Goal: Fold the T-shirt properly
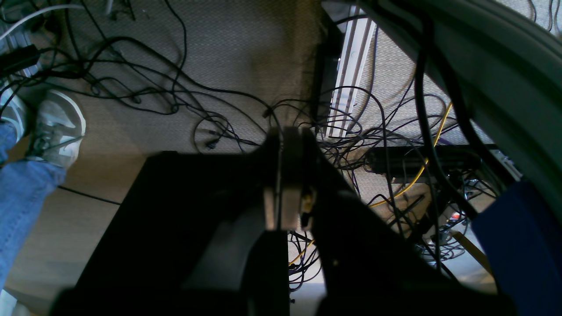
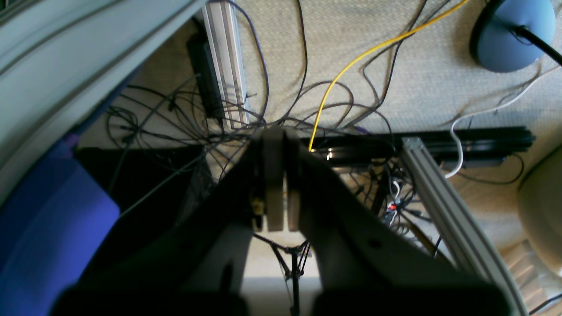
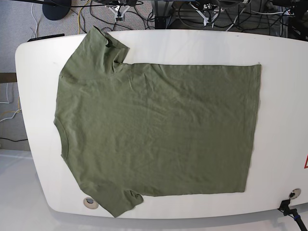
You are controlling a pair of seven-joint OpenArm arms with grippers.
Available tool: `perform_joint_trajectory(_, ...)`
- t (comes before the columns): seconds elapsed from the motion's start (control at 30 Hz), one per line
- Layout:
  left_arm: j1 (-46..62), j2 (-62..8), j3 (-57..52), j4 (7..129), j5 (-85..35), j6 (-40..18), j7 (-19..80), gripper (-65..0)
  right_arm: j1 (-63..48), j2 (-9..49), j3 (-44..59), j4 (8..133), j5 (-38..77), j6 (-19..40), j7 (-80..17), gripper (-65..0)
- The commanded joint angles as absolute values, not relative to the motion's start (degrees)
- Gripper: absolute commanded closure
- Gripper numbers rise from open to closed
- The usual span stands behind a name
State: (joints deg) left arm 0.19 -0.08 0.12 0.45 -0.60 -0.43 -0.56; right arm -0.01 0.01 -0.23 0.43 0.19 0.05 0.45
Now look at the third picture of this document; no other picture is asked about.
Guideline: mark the olive green T-shirt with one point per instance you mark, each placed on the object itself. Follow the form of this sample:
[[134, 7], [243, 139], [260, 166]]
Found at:
[[133, 130]]

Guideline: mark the black flat bar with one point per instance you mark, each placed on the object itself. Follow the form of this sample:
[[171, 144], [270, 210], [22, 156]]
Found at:
[[46, 37]]

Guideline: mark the black round stand base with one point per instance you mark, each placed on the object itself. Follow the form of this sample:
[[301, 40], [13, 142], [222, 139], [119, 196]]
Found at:
[[56, 9]]

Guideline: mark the red warning triangle sticker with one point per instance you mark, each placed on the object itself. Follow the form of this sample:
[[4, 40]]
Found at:
[[306, 163]]

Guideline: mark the black metal frame post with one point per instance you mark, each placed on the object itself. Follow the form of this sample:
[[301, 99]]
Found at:
[[162, 11]]

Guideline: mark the left table cable grommet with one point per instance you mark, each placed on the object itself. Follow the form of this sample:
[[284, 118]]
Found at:
[[90, 203]]

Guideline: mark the table cable grommet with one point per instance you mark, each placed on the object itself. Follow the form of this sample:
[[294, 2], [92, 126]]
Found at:
[[295, 193], [90, 203]]

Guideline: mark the black clamp with cable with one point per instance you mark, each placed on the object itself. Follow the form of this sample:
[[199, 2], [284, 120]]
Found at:
[[285, 209]]

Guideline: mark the right table cable grommet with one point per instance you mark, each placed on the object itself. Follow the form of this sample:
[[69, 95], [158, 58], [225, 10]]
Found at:
[[295, 193]]

